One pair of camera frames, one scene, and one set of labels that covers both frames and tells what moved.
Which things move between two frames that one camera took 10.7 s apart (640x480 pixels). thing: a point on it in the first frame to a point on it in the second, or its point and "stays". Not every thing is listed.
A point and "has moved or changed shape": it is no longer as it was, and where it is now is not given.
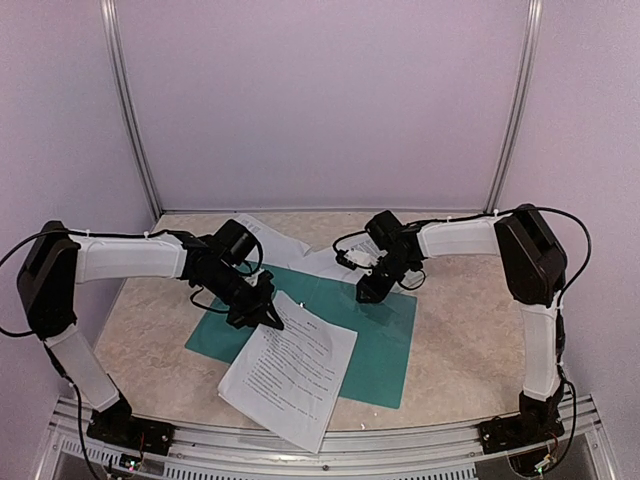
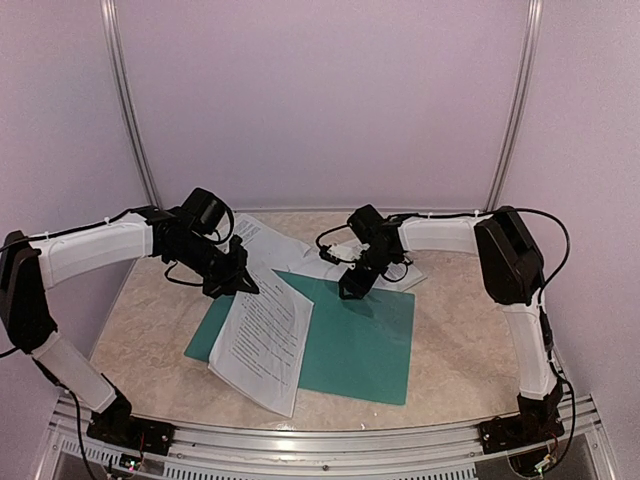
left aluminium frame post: [127, 100] stays
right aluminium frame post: [527, 105] stays
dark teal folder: [213, 333] to [357, 347]
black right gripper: [377, 292] to [360, 287]
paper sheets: [292, 378] has moved or changed shape
